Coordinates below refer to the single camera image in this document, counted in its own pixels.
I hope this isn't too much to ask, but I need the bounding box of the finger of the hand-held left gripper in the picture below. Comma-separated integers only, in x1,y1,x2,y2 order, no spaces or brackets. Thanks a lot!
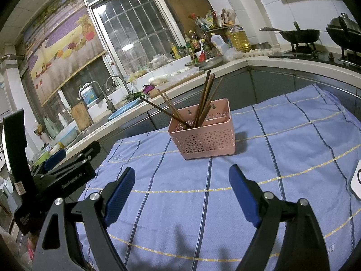
65,140,101,168
32,149,67,175

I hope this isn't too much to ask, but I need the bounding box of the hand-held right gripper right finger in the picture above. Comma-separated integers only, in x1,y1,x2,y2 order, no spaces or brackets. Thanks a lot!
228,164,330,271

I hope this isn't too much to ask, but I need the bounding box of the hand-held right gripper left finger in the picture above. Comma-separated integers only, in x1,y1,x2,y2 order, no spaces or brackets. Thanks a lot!
32,166,136,271

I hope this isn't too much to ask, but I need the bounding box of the pink perforated plastic basket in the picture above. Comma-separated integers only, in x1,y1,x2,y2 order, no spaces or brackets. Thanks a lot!
168,98,236,161

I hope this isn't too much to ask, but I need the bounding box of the bundle of wooden chopsticks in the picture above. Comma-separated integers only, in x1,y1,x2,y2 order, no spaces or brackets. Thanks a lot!
140,70,223,129

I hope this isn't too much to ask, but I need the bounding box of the pale green bottle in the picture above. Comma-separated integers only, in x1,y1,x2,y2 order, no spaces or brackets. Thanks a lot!
43,115,60,139

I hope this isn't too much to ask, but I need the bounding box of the worn wooden cutting board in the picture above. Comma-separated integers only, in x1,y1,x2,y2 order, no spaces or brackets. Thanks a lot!
69,100,94,132

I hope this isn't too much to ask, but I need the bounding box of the blue checked cloth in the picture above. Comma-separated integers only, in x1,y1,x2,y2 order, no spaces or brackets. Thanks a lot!
75,83,361,271

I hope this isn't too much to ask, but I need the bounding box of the blue plate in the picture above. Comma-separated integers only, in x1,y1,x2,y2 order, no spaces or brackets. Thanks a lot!
108,100,141,121

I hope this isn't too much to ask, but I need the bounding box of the white blue-label container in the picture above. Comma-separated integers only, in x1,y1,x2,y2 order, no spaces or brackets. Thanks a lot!
80,83,98,108

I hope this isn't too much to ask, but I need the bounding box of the tall steel faucet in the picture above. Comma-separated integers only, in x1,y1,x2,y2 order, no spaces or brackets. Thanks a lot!
78,81,117,113

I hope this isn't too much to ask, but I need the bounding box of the curved steel faucet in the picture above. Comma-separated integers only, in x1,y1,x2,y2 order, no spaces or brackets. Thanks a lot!
104,75,133,99

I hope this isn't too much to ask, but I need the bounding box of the white marker card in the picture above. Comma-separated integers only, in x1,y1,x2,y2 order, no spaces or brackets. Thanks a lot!
349,159,361,196

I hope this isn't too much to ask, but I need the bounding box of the long wooden chopping board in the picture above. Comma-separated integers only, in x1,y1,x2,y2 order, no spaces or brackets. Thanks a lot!
148,70,205,99

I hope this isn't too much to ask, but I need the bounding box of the kitchen counter with cabinets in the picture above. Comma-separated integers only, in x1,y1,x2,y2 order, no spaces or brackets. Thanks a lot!
17,53,361,175

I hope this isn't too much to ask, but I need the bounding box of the barred window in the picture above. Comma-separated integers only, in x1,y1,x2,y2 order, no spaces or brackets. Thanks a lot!
81,0,215,77

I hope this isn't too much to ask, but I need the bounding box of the steel bowl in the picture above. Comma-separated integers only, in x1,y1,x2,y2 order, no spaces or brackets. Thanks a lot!
197,56,225,70

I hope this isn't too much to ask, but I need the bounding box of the white egg tray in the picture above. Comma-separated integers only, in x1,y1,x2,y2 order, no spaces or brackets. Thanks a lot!
243,48,280,60

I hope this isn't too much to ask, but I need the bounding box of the white plastic jug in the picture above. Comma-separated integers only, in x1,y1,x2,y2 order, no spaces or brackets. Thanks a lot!
211,32,230,56

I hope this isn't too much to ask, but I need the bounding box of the black gas stove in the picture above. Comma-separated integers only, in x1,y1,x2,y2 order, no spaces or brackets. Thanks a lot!
267,42,361,72

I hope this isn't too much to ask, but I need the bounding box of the large cooking oil bottle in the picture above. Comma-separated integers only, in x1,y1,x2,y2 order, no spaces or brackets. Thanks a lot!
225,21,252,54

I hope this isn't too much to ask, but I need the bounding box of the black wok with ladle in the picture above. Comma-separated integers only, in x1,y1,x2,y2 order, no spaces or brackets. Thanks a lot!
259,21,321,45

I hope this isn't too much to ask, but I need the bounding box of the black pot with lid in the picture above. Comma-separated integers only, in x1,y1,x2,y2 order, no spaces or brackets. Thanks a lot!
325,12,361,52

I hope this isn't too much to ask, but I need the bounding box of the fruit landscape wall poster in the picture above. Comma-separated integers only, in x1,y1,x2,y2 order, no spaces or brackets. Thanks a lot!
23,0,108,105

